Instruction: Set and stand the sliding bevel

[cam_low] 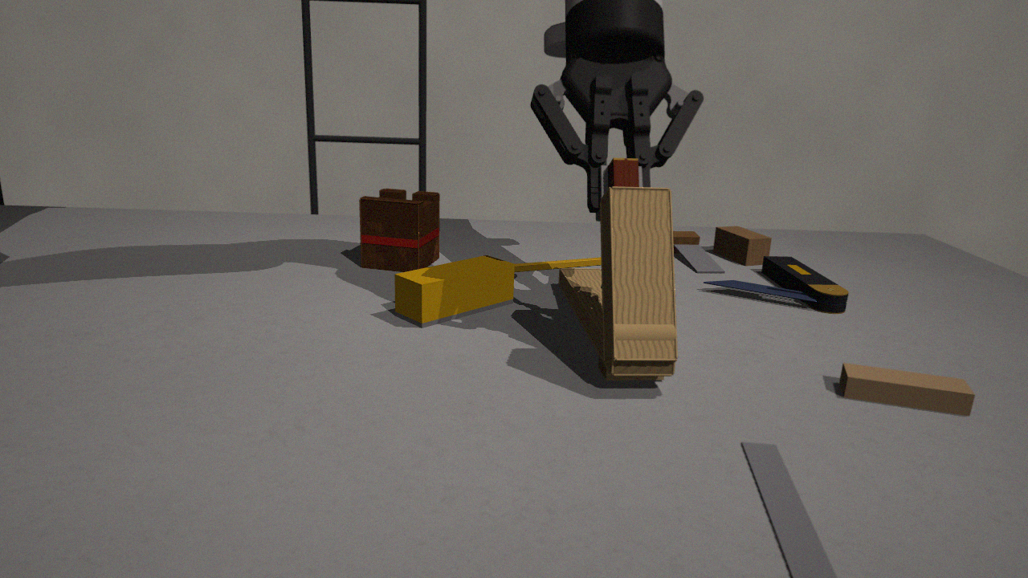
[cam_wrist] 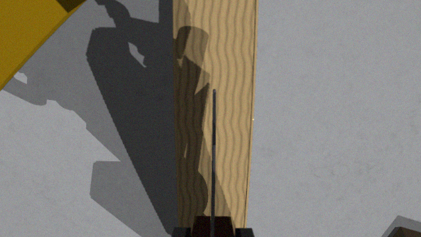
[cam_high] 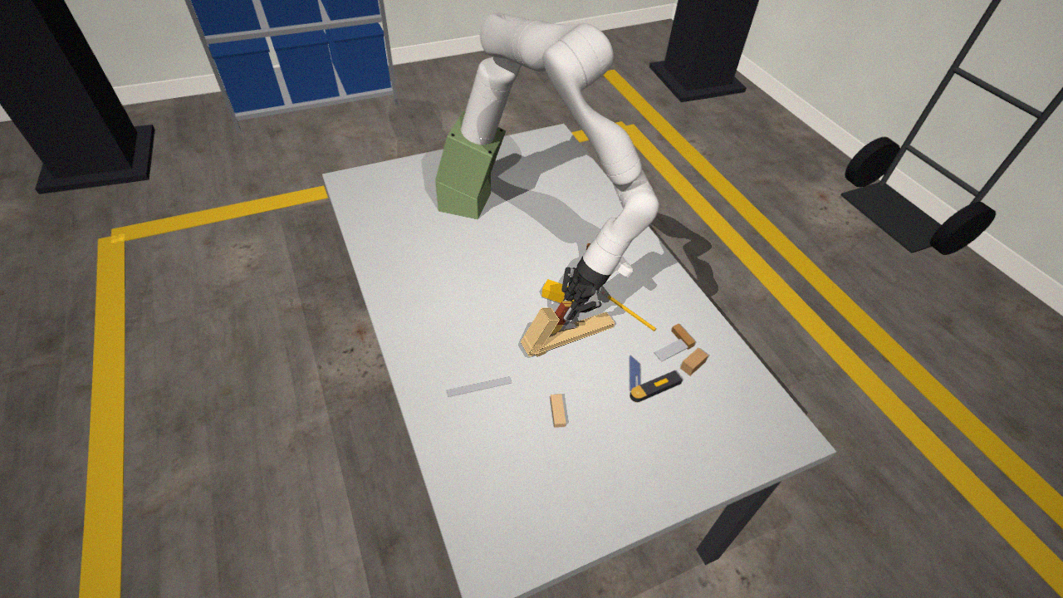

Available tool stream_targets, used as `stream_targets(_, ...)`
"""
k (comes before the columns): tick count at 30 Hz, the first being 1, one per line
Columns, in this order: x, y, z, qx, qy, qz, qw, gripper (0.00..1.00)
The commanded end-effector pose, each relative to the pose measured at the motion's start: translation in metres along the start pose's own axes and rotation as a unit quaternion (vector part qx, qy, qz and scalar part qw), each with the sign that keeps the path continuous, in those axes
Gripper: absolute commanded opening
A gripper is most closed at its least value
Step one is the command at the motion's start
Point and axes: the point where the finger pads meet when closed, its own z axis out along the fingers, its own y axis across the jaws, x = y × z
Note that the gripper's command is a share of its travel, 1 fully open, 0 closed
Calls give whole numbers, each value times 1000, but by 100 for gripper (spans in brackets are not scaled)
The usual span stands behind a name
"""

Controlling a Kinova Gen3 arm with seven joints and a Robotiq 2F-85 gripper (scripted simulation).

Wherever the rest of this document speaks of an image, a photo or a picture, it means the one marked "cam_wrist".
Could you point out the yellow rectangular block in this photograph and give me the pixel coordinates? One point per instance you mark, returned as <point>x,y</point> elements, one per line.
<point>25,25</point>

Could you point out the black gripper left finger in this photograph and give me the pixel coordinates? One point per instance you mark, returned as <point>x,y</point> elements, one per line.
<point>181,232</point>

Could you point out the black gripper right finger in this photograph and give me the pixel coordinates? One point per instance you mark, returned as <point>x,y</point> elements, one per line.
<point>244,232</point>

